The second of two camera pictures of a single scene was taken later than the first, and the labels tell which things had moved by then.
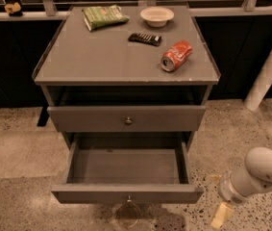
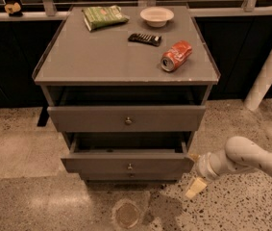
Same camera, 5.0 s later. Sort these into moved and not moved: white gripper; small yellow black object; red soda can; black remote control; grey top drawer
Moved: white gripper
Not moved: grey top drawer; small yellow black object; red soda can; black remote control
